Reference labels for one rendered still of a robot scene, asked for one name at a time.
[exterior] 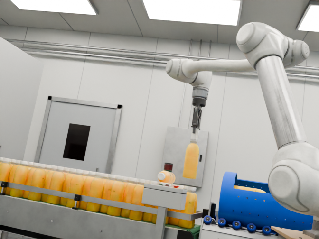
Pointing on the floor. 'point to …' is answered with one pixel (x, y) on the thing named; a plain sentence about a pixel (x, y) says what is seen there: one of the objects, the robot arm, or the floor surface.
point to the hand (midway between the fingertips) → (194, 134)
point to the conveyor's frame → (72, 223)
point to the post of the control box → (160, 223)
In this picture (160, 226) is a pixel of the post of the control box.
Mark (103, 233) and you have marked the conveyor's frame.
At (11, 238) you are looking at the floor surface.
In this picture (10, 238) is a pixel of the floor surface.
